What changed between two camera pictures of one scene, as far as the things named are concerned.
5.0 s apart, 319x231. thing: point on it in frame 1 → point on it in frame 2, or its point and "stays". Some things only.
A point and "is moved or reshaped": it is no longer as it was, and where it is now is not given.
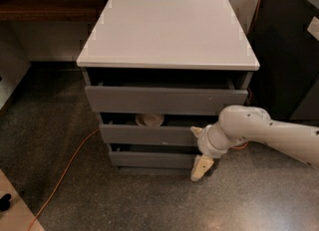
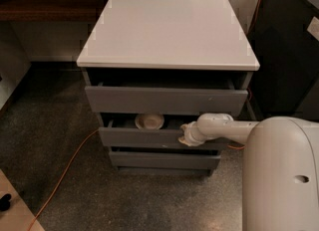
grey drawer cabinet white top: (156, 68) stays
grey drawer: (148, 134) is moved or reshaped
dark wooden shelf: (70, 4) stays
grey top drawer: (132, 100) stays
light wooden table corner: (18, 216) stays
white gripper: (205, 143) → (188, 134)
